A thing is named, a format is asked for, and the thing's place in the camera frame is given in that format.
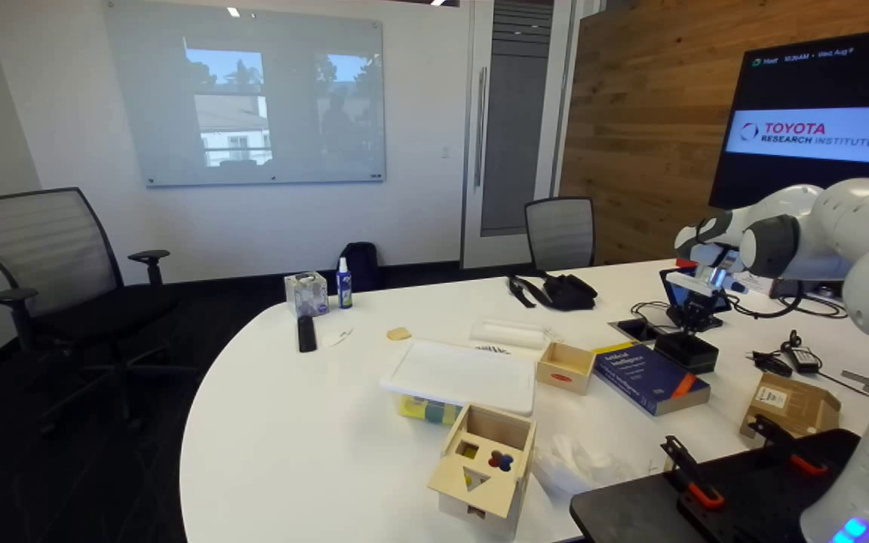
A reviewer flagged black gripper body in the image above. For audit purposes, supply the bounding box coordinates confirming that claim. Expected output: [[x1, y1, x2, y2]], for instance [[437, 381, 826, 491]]
[[676, 265, 737, 311]]

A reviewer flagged black box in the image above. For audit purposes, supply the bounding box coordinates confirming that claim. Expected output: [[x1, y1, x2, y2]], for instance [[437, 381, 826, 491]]
[[651, 327, 721, 377]]

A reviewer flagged blue Artificial Intelligence book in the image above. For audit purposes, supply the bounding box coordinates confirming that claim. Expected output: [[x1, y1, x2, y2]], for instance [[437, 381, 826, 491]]
[[591, 340, 711, 420]]

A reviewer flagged cardboard box with label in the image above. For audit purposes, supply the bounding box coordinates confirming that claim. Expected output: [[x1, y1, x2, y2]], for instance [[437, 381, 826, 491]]
[[737, 372, 846, 447]]

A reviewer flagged small open wooden box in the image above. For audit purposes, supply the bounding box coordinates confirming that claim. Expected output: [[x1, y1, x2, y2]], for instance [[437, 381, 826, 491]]
[[534, 339, 599, 394]]

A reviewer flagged wooden shape sorter box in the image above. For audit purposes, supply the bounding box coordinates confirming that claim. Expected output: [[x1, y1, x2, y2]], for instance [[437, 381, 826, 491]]
[[425, 400, 541, 527]]

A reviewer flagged tissue box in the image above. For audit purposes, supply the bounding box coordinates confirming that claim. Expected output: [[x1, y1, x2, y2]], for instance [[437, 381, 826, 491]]
[[281, 267, 331, 319]]

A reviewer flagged black tablet on stand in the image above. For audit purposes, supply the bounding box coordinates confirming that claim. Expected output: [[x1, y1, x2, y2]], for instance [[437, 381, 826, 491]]
[[657, 265, 733, 334]]

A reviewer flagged black office chair back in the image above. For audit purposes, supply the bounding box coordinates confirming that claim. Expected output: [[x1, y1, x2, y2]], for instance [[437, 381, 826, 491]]
[[521, 193, 598, 275]]

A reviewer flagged crumpled clear plastic bag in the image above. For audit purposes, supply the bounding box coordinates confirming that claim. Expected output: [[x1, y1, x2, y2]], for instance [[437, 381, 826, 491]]
[[527, 425, 657, 506]]

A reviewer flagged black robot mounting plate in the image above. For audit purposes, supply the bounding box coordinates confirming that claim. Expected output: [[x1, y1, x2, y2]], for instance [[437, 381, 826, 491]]
[[566, 425, 865, 543]]

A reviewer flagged clear plastic lidded container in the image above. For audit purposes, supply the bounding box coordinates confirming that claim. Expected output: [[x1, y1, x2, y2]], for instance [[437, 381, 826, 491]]
[[382, 339, 541, 432]]

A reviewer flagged grey glass door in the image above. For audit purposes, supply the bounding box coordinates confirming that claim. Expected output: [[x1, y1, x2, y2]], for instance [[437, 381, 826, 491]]
[[462, 0, 580, 270]]

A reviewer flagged small spray bottle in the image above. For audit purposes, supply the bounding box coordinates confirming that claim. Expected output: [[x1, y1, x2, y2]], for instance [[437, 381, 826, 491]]
[[331, 254, 356, 311]]

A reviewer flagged black remote control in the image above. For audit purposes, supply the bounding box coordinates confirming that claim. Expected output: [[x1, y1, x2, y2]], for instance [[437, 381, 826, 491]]
[[292, 311, 319, 357]]

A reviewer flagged black mesh armchair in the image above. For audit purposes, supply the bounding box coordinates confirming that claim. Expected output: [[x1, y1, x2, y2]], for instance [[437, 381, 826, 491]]
[[0, 183, 180, 435]]

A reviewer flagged black tablet cable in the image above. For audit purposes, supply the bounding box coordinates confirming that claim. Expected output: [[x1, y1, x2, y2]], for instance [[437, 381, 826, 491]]
[[627, 294, 671, 326]]

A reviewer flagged black power adapter cable bundle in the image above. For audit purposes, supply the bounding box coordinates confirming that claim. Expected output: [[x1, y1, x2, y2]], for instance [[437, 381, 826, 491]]
[[751, 327, 826, 381]]

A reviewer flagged black looped cable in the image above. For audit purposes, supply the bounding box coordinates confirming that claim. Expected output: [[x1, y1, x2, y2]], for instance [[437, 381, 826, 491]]
[[733, 286, 852, 323]]

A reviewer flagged black bag with strap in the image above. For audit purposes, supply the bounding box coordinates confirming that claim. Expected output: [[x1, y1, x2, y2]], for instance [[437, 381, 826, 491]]
[[507, 267, 599, 312]]

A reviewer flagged black clamp orange handle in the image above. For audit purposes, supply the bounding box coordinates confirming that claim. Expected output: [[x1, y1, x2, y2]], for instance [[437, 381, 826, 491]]
[[657, 432, 731, 515], [744, 414, 830, 480]]

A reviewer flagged thin black loose cable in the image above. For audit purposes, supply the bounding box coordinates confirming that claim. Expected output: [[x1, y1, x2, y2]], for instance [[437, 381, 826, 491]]
[[819, 367, 869, 399]]

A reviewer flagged wall television screen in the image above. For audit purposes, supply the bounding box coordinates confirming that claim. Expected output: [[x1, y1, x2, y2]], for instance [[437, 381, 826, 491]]
[[707, 25, 869, 211]]

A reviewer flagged glass wall whiteboard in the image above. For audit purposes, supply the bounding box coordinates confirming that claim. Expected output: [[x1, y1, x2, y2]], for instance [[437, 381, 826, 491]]
[[102, 0, 390, 193]]

